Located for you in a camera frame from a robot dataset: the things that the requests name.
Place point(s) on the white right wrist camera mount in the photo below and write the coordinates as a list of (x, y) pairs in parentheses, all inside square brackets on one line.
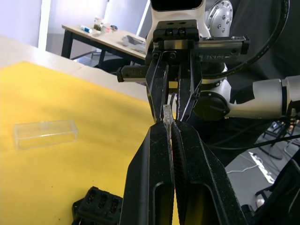
[(173, 15)]

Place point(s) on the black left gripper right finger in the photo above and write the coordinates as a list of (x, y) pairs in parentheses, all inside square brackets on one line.
[(201, 168)]

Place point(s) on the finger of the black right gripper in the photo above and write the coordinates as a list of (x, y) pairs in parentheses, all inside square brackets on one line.
[(189, 79), (155, 79)]

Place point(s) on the small clear jar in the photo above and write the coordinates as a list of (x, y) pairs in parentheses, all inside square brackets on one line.
[(99, 23)]

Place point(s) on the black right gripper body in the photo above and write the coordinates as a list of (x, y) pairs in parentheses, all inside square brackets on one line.
[(175, 32)]

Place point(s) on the clear plastic fuse box cover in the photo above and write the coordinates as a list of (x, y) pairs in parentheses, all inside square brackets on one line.
[(45, 134)]

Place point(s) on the black fuse box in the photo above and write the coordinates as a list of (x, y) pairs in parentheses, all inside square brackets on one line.
[(98, 206)]

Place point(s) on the black equipment frame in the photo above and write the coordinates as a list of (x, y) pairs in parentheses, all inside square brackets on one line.
[(288, 187)]

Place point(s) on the wooden table with black legs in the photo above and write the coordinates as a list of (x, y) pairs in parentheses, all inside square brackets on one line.
[(110, 40)]

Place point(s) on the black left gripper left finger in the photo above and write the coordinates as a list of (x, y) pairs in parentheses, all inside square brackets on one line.
[(145, 168)]

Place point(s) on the small clear fuse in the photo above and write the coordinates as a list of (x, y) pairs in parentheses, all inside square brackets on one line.
[(167, 116)]

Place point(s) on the grey plastic tray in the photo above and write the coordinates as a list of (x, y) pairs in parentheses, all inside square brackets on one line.
[(132, 42)]

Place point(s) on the yellow table mat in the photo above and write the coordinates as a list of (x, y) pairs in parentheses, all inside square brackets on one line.
[(77, 105)]

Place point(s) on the black robot torso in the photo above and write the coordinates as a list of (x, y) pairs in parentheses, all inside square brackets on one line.
[(257, 23)]

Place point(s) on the black chair base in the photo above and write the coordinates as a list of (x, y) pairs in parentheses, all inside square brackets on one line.
[(281, 131)]

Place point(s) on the white power strip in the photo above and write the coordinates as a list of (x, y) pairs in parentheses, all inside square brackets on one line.
[(262, 167)]

